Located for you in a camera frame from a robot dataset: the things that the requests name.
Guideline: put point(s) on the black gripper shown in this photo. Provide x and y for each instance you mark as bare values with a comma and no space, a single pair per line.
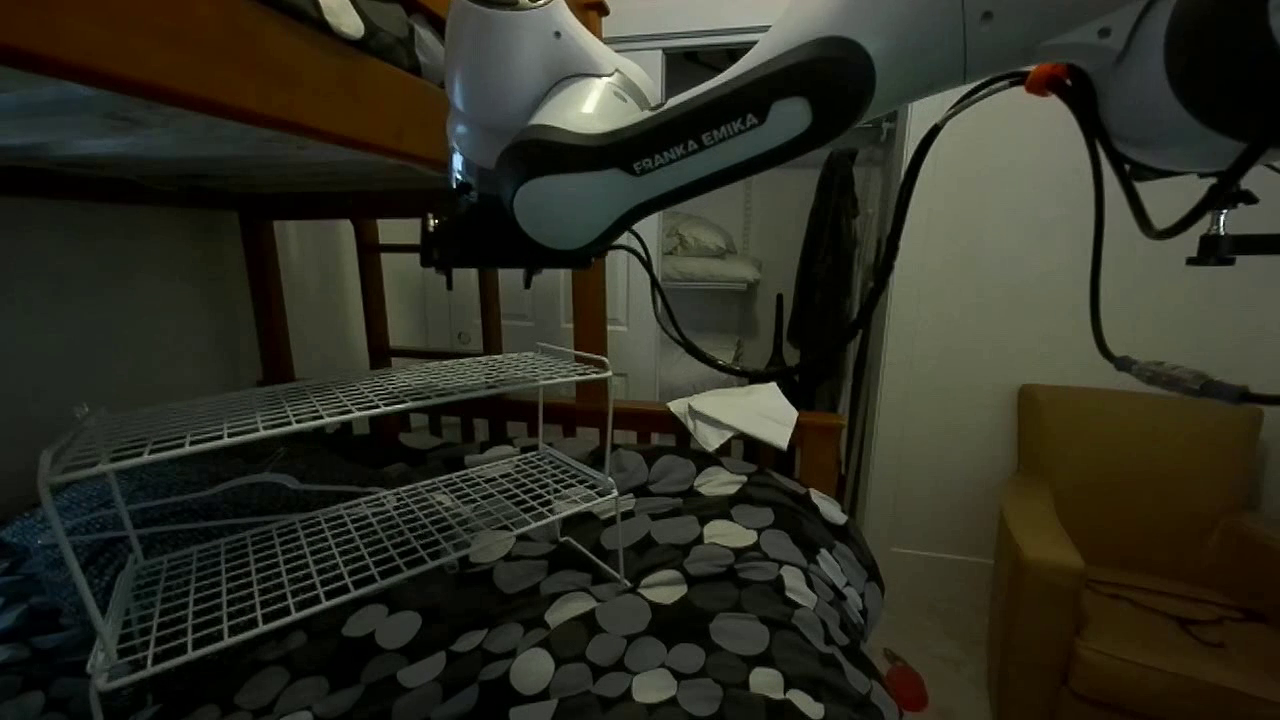
472,242

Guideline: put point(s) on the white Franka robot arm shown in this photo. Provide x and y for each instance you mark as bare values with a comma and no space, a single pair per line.
641,145

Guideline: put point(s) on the white folded cloth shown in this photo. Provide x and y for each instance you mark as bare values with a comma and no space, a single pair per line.
741,409

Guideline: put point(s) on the dark hanging clothing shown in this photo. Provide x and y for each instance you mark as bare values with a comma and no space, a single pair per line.
826,264

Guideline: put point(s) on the black grey dotted duvet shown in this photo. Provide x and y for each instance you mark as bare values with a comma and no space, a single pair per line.
692,586

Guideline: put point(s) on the blue cloth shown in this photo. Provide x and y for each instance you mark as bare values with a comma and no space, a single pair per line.
32,546

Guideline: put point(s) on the small red object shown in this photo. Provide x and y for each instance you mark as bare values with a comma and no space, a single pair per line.
907,685

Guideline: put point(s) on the mustard yellow armchair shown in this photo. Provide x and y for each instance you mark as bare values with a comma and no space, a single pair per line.
1132,560

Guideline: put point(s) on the white wall shelf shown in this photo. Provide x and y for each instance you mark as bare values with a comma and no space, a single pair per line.
707,263

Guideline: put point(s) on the wooden bunk bed frame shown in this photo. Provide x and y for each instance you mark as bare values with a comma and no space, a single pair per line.
202,64

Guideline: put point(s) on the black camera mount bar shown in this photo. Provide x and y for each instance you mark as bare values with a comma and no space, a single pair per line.
1234,250

